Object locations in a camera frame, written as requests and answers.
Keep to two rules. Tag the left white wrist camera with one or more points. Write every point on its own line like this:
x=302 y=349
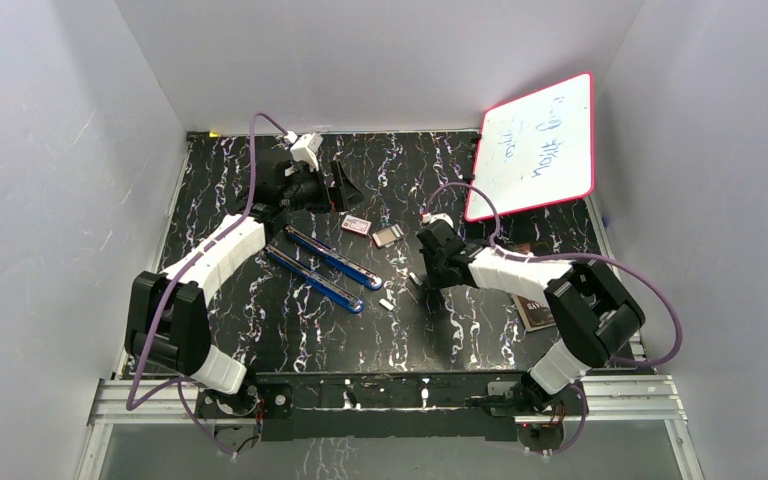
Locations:
x=304 y=148

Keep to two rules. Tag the blue stapler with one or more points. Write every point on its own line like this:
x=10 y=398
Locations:
x=332 y=257
x=340 y=296

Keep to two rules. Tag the red white staple box sleeve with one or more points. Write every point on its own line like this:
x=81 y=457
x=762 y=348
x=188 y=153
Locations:
x=356 y=225

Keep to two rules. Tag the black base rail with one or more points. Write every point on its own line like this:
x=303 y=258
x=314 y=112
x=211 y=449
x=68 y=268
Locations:
x=493 y=405

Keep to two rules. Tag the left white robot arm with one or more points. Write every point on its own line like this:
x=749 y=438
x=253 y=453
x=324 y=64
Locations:
x=167 y=323

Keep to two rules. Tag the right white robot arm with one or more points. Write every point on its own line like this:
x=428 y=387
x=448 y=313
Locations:
x=594 y=313

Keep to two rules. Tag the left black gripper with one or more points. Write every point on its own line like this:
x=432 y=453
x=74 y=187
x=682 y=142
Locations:
x=342 y=198

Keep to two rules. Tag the small white staple strip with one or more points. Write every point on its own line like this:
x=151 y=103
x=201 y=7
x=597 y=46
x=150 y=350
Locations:
x=386 y=304

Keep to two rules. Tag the staple box tray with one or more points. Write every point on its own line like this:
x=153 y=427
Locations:
x=387 y=236

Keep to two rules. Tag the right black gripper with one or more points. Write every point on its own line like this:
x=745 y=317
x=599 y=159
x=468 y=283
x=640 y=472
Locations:
x=433 y=281

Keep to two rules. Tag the dark brown book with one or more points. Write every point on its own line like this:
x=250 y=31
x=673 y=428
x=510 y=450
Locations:
x=534 y=315

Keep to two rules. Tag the pink framed whiteboard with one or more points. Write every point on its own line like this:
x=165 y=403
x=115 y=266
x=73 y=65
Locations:
x=535 y=151

